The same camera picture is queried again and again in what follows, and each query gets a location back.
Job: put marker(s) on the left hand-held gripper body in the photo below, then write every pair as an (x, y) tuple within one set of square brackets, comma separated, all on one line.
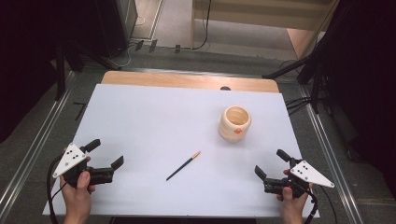
[(69, 159)]

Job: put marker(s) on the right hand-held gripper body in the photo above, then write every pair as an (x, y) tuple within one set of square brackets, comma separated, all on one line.
[(308, 174)]

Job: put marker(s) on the cream ringed ceramic holder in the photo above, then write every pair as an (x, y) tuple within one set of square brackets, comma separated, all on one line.
[(235, 124)]

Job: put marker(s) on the person's right hand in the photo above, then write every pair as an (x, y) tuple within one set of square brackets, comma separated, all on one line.
[(292, 202)]

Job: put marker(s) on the person's left hand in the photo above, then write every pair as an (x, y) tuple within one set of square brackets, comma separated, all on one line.
[(78, 196)]

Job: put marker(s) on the white board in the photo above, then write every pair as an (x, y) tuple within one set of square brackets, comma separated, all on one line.
[(149, 124)]

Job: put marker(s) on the black metal stand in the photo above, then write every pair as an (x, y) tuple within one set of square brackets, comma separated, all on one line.
[(60, 71), (316, 81)]

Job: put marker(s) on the black curtain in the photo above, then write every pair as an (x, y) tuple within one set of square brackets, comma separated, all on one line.
[(367, 77), (31, 46)]

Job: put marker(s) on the black cabinet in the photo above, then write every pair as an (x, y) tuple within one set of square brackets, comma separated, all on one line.
[(115, 25)]

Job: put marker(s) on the light wooden shelf unit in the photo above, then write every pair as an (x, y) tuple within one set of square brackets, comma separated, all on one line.
[(264, 18)]

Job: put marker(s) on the metal floor rail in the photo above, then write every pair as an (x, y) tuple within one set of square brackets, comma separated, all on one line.
[(34, 140), (330, 155)]

